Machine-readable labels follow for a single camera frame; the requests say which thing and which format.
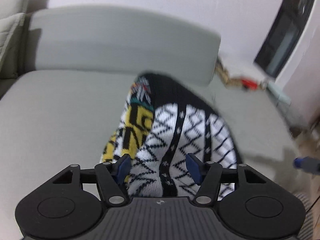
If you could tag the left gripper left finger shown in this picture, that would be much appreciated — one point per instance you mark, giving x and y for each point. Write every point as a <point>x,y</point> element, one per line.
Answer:
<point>110,181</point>

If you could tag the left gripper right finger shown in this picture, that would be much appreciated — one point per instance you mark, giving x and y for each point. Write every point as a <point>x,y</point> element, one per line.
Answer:
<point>207,176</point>

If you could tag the black white patterned knit sweater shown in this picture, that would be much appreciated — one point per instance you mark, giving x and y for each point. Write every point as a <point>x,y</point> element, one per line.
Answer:
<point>162,122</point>

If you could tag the red and tan item pile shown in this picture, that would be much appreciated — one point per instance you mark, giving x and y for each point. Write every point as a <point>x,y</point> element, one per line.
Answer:
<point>237,73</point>

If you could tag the grey striped rug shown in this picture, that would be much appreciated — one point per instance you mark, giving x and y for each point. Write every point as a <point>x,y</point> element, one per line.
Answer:
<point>307,231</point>

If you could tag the grey sofa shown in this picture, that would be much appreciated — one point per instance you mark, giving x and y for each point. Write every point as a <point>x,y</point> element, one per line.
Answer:
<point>52,118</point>

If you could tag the beige sofa cushion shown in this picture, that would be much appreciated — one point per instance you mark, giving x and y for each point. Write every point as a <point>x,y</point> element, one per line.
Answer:
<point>12,19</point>

